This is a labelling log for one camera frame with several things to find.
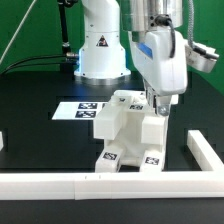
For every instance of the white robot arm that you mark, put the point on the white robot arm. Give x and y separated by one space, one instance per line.
102 59

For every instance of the white chair seat part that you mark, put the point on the white chair seat part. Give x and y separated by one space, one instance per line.
135 130

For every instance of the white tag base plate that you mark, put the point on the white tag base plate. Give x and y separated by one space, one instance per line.
78 110

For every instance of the white tagged cube nut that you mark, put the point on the white tagged cube nut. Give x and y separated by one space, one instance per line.
151 99

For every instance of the white U-shaped obstacle fence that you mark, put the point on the white U-shaped obstacle fence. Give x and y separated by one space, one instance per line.
208 181

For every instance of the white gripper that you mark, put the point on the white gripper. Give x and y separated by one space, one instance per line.
163 74

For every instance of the white chair back frame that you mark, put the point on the white chair back frame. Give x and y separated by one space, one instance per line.
135 100

